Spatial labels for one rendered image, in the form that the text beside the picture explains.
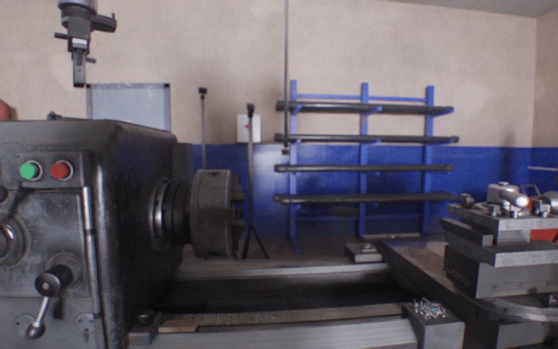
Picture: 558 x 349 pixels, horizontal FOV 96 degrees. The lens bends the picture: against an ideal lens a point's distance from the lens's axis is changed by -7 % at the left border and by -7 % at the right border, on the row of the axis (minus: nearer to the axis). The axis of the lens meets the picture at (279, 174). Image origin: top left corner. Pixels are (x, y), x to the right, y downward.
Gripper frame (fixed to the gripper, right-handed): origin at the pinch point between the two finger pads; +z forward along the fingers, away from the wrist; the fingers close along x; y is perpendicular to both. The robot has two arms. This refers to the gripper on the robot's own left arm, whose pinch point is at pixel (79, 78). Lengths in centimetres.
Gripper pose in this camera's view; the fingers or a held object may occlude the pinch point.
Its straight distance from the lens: 89.8
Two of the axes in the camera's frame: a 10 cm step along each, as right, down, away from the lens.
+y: -7.7, 0.6, -6.4
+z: 0.0, 10.0, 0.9
